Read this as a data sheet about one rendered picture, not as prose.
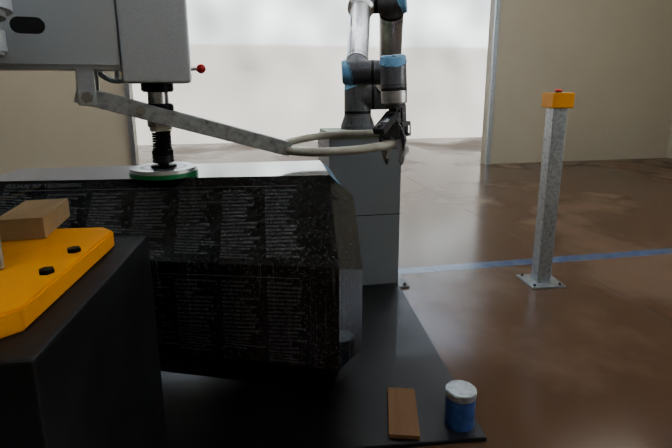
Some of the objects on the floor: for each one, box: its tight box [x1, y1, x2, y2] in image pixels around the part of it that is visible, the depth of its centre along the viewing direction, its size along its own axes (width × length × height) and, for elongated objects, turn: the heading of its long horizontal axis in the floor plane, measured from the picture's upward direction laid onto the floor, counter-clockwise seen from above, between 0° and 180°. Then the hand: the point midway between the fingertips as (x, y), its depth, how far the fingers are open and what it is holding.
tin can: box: [444, 380, 477, 433], centre depth 160 cm, size 10×10×13 cm
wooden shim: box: [387, 387, 420, 440], centre depth 166 cm, size 25×10×2 cm, turn 176°
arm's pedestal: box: [318, 132, 409, 288], centre depth 284 cm, size 50×50×85 cm
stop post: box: [516, 91, 575, 289], centre depth 270 cm, size 20×20×109 cm
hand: (393, 161), depth 172 cm, fingers closed on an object, 5 cm apart
